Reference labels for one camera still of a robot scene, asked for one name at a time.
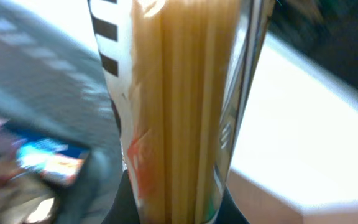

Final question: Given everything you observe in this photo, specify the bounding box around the spaghetti packet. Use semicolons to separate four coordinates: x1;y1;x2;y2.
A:
88;0;275;223

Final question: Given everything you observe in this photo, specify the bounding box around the orange white snack packet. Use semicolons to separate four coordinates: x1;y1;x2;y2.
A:
0;117;90;187

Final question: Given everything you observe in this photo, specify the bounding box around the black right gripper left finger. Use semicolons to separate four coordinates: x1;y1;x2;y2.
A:
102;170;140;224

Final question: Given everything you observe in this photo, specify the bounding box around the grey plastic basket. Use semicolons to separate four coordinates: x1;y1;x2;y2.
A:
0;1;122;224

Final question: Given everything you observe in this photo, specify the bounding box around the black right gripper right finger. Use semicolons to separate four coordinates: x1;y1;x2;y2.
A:
214;186;250;224

